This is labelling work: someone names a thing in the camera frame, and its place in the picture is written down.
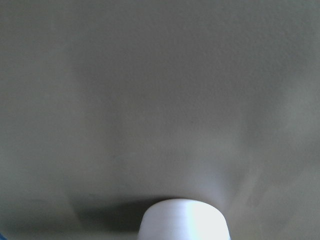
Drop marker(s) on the pink cup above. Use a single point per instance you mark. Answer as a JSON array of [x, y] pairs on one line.
[[183, 219]]

